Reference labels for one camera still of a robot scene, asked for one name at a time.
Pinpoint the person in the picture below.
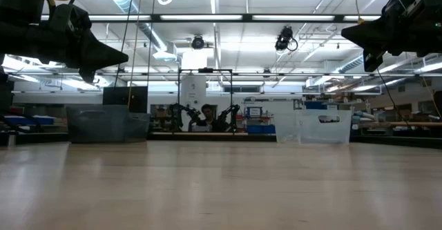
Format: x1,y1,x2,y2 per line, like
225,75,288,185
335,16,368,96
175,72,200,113
193,104,222,133

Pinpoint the black ceiling camera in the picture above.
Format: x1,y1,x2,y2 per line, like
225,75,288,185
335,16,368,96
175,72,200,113
275,25,298,53

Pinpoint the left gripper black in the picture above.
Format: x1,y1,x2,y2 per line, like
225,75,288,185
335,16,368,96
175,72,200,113
37,3,129,84

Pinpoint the silver ventilation duct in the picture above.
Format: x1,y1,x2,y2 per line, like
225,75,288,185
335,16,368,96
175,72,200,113
336,52,442,74

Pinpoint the dark grey plastic bin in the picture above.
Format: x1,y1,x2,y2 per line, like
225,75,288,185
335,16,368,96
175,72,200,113
66,104,151,144

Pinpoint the black background station frame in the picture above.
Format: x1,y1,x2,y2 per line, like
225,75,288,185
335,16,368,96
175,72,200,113
177,67,233,134

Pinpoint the blue storage bin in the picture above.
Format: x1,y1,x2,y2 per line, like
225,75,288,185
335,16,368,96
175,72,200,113
247,124,277,135

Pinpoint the clear plastic bin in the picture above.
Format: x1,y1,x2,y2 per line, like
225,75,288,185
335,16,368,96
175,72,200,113
274,108,353,145

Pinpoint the blue flat tray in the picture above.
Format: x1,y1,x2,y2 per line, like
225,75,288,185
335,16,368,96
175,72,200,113
5,115,56,126

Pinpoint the black overhead camera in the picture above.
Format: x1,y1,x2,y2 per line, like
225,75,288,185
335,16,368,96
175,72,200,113
191,35,206,50

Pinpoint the black hanging cable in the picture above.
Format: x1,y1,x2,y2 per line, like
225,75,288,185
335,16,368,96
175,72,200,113
352,0,411,127

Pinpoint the black square panel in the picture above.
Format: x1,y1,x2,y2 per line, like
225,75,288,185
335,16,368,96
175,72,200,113
102,86,148,114

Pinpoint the black aluminium table frame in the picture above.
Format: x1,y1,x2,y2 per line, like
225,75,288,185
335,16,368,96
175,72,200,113
0,131,442,150

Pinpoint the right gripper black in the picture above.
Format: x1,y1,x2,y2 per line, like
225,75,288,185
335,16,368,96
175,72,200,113
341,0,428,73

